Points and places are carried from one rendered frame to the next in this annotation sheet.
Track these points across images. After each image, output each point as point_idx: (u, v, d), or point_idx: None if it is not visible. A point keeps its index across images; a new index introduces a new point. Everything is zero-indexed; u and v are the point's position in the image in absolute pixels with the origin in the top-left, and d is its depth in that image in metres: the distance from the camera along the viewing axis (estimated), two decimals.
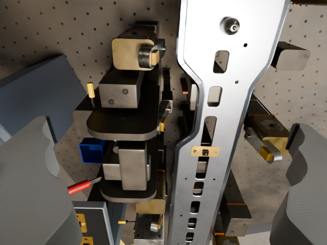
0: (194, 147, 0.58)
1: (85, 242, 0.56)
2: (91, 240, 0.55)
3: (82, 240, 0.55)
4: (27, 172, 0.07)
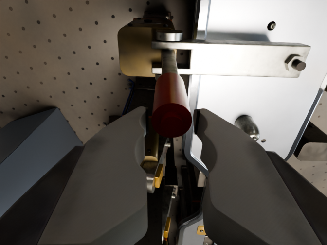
0: (201, 227, 0.52)
1: None
2: None
3: None
4: (120, 153, 0.08)
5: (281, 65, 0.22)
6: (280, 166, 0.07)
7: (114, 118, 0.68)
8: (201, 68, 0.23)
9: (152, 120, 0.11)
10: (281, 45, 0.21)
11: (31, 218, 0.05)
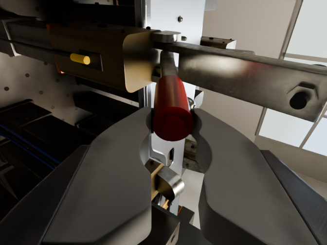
0: (163, 206, 0.57)
1: None
2: None
3: None
4: (125, 153, 0.08)
5: (283, 95, 0.15)
6: (274, 165, 0.07)
7: None
8: (187, 76, 0.20)
9: (153, 124, 0.10)
10: (282, 66, 0.14)
11: (36, 215, 0.05)
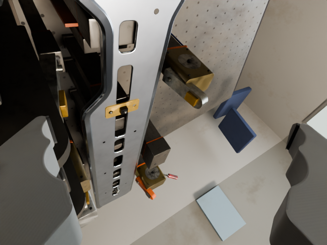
0: (109, 108, 0.44)
1: None
2: None
3: None
4: (27, 172, 0.07)
5: None
6: None
7: None
8: None
9: None
10: None
11: None
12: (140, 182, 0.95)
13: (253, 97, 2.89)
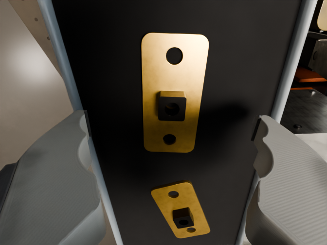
0: None
1: (171, 82, 0.12)
2: (199, 69, 0.12)
3: (160, 66, 0.12)
4: (63, 161, 0.07)
5: None
6: None
7: None
8: None
9: None
10: None
11: None
12: None
13: None
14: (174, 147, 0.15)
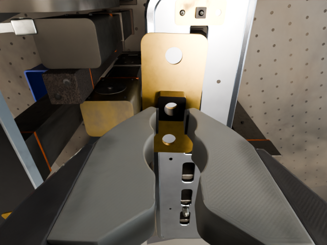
0: (181, 2, 0.32)
1: (170, 82, 0.12)
2: (198, 69, 0.12)
3: (160, 66, 0.12)
4: (130, 153, 0.08)
5: None
6: (269, 164, 0.07)
7: None
8: None
9: None
10: None
11: (41, 213, 0.05)
12: None
13: None
14: (174, 148, 0.15)
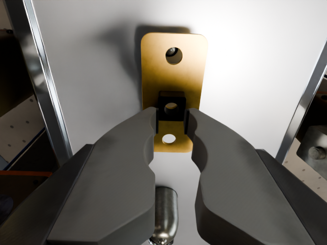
0: None
1: (170, 82, 0.12)
2: (198, 69, 0.12)
3: (160, 66, 0.12)
4: (130, 153, 0.08)
5: None
6: (269, 164, 0.07)
7: None
8: None
9: None
10: None
11: (41, 213, 0.05)
12: None
13: None
14: (174, 148, 0.15)
